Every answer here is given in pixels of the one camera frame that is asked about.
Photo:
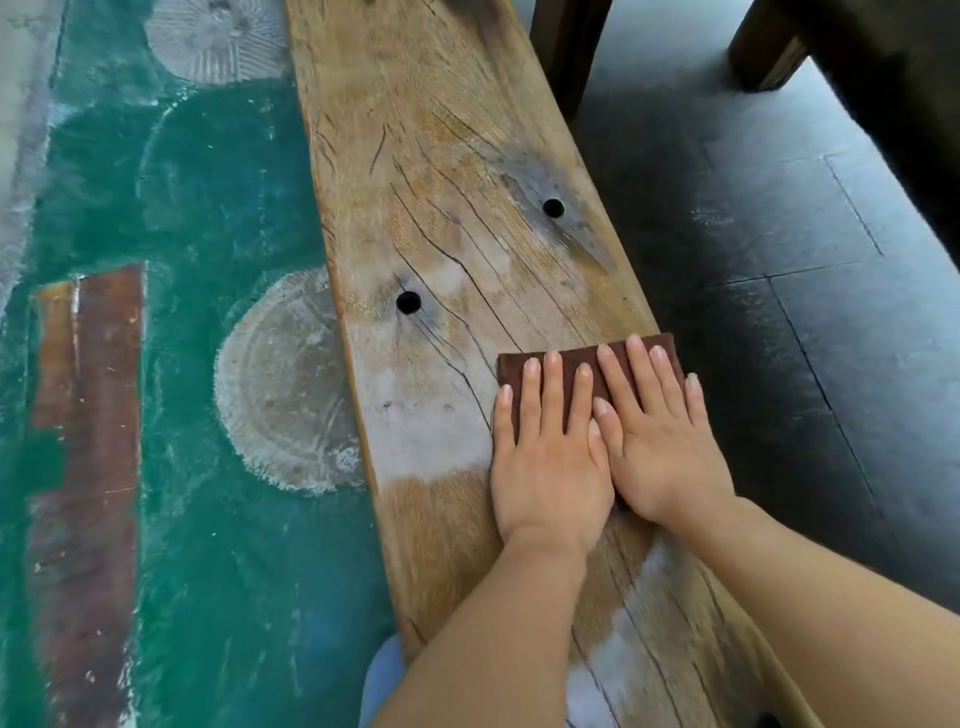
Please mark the reddish brown wooden board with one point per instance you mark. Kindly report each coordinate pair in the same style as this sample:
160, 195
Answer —
90, 487

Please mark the person's right thumb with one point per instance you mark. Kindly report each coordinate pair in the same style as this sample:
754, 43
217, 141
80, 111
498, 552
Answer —
609, 431

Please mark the person's left forearm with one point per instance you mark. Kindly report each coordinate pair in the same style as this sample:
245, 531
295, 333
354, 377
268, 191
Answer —
487, 645

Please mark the weathered wooden plank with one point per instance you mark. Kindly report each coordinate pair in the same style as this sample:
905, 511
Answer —
442, 187

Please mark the person's right little finger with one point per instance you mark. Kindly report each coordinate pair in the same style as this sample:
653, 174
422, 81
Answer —
697, 401

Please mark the person's left hand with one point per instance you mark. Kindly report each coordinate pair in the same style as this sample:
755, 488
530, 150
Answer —
547, 480

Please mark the person's right hand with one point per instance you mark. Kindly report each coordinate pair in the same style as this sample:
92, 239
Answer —
667, 457

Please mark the person's left little finger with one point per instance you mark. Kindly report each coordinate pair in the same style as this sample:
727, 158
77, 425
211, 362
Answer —
504, 416

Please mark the brown sandpaper pad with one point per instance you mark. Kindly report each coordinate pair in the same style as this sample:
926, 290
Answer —
577, 357

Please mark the person's right forearm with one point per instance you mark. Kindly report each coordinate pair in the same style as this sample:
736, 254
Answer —
817, 607

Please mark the dark wooden furniture leg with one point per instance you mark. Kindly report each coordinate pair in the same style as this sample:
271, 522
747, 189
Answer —
568, 45
765, 45

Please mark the person's right middle finger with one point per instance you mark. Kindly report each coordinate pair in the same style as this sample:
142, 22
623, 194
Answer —
647, 375

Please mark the person's left middle finger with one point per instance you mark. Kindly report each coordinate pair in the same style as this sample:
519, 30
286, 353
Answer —
553, 394

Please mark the person's left thumb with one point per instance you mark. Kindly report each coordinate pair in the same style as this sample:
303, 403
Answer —
600, 448

